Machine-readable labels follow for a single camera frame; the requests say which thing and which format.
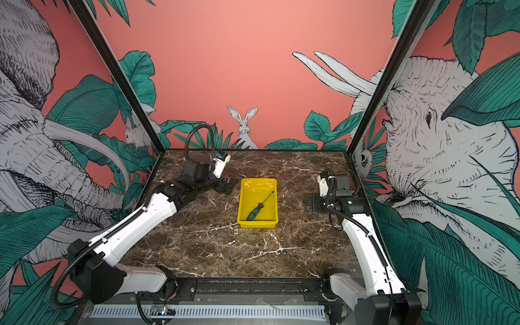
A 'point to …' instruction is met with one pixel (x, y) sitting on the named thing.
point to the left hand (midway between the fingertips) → (232, 172)
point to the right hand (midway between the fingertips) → (313, 196)
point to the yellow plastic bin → (253, 192)
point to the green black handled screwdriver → (256, 210)
